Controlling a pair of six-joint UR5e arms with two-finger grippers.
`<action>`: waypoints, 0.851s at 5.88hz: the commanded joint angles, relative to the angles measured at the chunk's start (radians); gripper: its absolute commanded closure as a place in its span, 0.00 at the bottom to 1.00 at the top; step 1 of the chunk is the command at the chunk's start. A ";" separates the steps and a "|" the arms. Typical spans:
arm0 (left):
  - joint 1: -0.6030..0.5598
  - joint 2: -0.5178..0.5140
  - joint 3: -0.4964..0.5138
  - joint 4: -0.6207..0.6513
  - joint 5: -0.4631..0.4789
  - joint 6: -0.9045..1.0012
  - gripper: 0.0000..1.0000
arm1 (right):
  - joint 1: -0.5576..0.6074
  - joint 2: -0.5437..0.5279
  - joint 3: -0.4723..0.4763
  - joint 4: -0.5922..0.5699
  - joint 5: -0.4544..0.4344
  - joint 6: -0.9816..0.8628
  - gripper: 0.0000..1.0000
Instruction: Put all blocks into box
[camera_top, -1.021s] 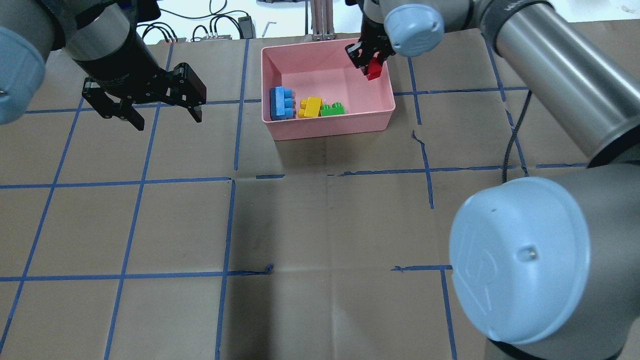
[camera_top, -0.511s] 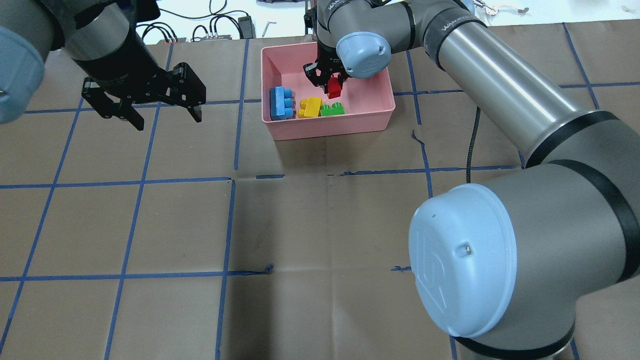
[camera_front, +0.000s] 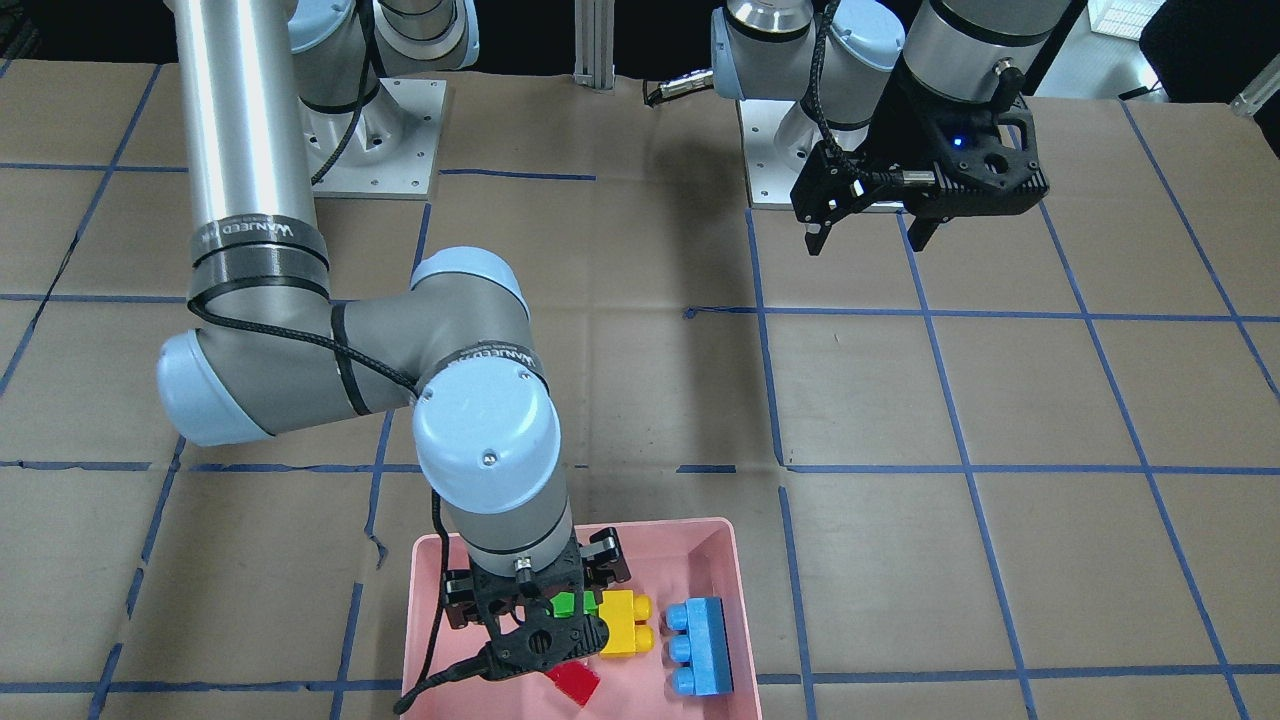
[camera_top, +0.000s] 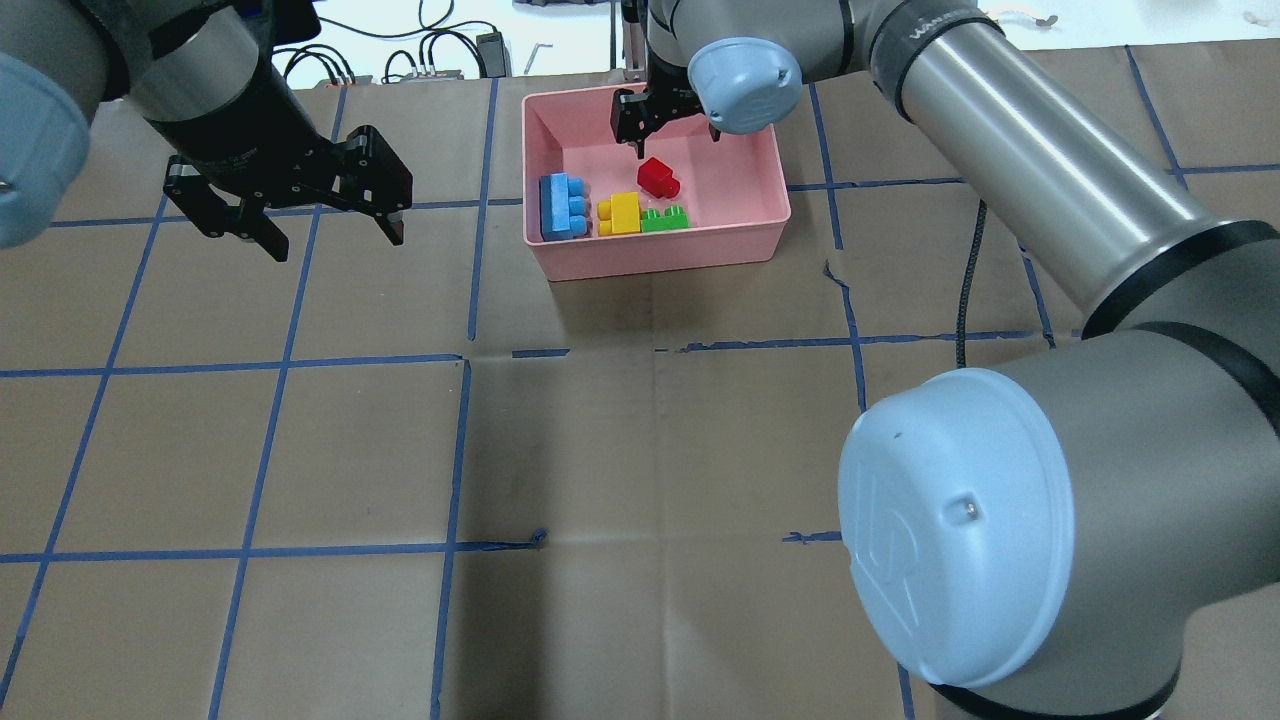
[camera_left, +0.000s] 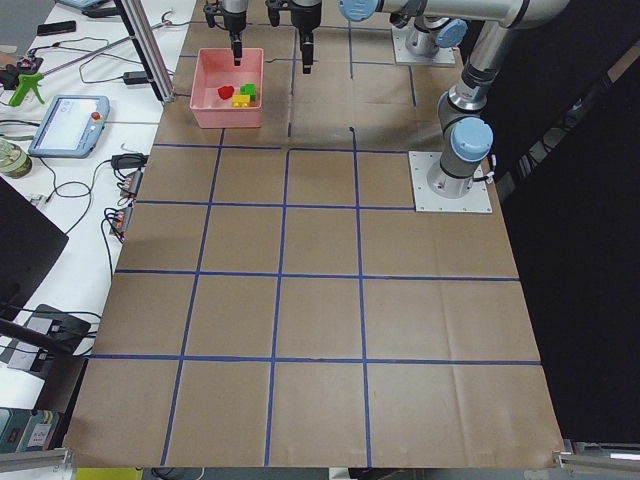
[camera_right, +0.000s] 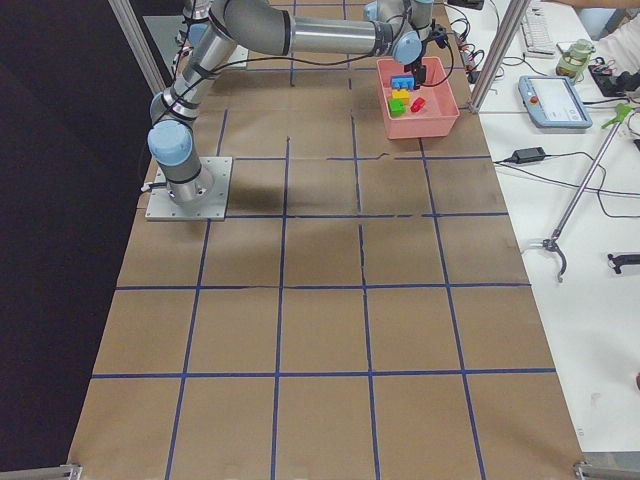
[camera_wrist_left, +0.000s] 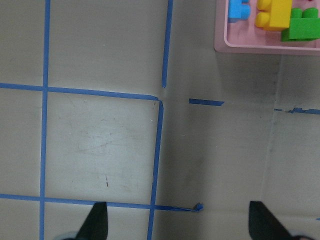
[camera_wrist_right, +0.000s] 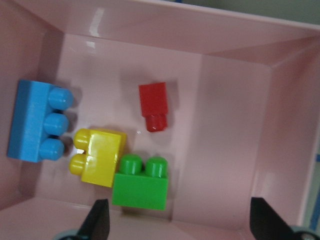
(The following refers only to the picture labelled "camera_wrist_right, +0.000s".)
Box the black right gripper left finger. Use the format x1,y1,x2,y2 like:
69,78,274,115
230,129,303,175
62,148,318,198
53,198,111,240

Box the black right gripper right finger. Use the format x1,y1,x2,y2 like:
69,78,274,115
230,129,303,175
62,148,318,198
249,196,320,240

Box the green toy block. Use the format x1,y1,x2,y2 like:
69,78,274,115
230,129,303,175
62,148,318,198
112,154,169,211

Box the yellow toy block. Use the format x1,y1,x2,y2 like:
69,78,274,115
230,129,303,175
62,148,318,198
69,128,127,188

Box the blue toy block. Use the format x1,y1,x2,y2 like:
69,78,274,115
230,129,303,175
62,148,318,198
7,80,74,163

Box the red toy block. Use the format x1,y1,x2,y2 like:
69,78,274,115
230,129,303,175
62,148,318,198
138,82,168,133

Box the pink plastic box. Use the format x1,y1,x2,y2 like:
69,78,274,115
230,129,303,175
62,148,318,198
0,0,320,240

